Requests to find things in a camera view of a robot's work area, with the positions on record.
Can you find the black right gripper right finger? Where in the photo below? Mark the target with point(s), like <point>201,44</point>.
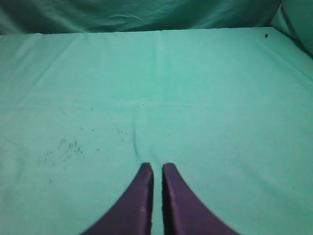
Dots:
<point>183,212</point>

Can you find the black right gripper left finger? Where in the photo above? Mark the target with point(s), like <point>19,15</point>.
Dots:
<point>132,212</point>

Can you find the green table cloth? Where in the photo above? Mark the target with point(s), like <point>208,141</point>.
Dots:
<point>79,114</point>

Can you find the green side cloth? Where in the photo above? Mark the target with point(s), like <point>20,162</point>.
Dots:
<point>295,19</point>

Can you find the green backdrop curtain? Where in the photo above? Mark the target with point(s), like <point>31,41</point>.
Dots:
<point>85,16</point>

